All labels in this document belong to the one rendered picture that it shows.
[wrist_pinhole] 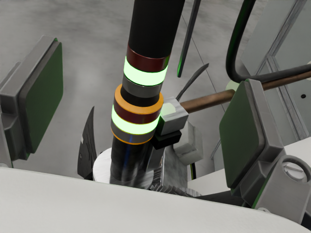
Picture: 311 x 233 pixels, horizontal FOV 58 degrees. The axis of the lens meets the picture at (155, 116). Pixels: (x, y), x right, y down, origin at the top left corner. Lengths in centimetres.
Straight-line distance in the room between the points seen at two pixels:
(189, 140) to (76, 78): 212
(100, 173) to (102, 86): 242
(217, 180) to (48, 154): 159
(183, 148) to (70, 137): 157
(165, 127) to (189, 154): 53
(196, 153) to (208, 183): 9
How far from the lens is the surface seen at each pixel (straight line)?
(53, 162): 213
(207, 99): 31
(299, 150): 72
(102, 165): 33
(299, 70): 43
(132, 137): 25
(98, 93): 265
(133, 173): 31
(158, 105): 24
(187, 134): 80
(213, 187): 76
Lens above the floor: 173
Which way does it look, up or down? 43 degrees down
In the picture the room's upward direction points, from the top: 16 degrees clockwise
